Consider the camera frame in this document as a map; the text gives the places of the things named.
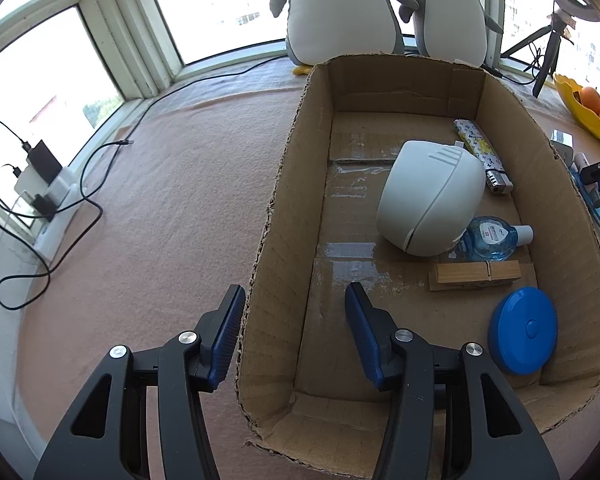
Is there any white plug-in device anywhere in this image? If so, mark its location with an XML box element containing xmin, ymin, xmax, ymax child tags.
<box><xmin>376</xmin><ymin>140</ymin><xmax>486</xmax><ymax>258</ymax></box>

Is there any large penguin plush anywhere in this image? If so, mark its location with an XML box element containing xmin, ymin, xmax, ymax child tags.
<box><xmin>270</xmin><ymin>0</ymin><xmax>419</xmax><ymax>76</ymax></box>

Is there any blue round case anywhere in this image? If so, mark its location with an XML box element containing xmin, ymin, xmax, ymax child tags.
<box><xmin>488</xmin><ymin>286</ymin><xmax>558</xmax><ymax>376</ymax></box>

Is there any small blue liquid bottle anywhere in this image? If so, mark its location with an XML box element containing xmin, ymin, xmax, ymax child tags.
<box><xmin>448</xmin><ymin>216</ymin><xmax>534</xmax><ymax>262</ymax></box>

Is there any white power strip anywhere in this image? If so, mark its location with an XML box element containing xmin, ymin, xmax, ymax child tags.
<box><xmin>15</xmin><ymin>165</ymin><xmax>81</xmax><ymax>263</ymax></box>

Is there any pink felt mat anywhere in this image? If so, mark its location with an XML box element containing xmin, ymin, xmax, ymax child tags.
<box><xmin>14</xmin><ymin>56</ymin><xmax>600</xmax><ymax>480</ymax></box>

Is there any black tripod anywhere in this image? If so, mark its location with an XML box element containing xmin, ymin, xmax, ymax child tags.
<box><xmin>501</xmin><ymin>9</ymin><xmax>573</xmax><ymax>98</ymax></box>

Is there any patterned white lighter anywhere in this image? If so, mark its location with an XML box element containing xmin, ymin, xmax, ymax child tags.
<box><xmin>453</xmin><ymin>119</ymin><xmax>514</xmax><ymax>195</ymax></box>

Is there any wooden clothespin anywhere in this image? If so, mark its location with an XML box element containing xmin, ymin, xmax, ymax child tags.
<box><xmin>429</xmin><ymin>260</ymin><xmax>522</xmax><ymax>292</ymax></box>

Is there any yellow fruit bowl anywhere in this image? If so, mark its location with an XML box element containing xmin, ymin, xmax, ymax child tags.
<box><xmin>553</xmin><ymin>74</ymin><xmax>600</xmax><ymax>140</ymax></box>

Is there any small penguin plush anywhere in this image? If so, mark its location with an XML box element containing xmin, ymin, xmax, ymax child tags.
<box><xmin>412</xmin><ymin>0</ymin><xmax>503</xmax><ymax>67</ymax></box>

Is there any brown cardboard box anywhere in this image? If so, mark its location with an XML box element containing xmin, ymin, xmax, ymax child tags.
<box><xmin>237</xmin><ymin>55</ymin><xmax>600</xmax><ymax>478</ymax></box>

